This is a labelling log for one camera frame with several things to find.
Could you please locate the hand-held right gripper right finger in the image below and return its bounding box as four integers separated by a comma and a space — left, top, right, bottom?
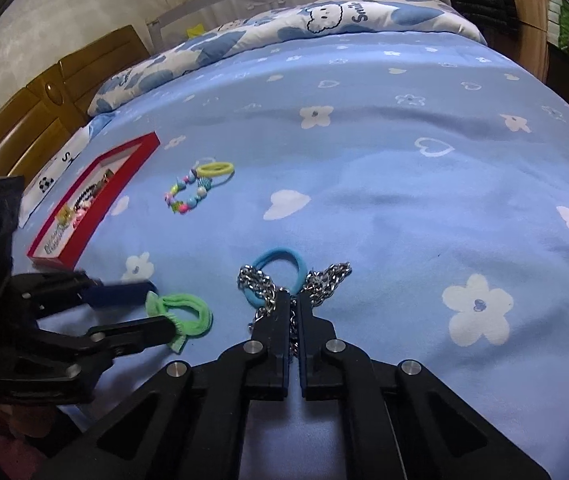
297, 291, 553, 480

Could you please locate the blue cloud print duvet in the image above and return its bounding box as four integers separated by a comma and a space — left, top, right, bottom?
87, 0, 488, 116

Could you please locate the yellow hair tie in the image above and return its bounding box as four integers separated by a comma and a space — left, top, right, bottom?
197, 161, 235, 178

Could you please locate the colorful bead bracelet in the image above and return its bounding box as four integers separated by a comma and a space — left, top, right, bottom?
164, 167, 212, 216

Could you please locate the red jewelry tray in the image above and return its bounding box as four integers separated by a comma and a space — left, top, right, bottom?
28, 131, 161, 268

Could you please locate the dark bead bracelet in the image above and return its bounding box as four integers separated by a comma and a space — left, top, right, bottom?
72, 185, 100, 211

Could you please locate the blue hair tie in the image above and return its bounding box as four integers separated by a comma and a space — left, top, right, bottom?
253, 247, 308, 308

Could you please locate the silver chain necklace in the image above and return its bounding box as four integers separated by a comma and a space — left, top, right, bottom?
237, 261, 353, 361

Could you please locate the wooden wardrobe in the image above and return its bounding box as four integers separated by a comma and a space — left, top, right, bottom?
495, 0, 555, 78

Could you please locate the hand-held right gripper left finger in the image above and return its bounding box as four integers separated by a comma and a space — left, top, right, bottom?
34, 290, 293, 480

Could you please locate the wooden headboard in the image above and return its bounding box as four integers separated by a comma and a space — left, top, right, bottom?
0, 25, 150, 183

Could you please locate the green hair tie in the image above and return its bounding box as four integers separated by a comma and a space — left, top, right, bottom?
144, 291, 214, 353

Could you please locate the clear bead bracelet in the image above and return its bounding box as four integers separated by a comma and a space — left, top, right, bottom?
43, 225, 72, 256

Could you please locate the white printed pillow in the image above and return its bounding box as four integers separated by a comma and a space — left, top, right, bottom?
17, 125, 90, 228

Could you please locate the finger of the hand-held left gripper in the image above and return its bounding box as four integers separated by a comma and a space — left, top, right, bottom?
12, 269, 158, 319
88, 315, 178, 359

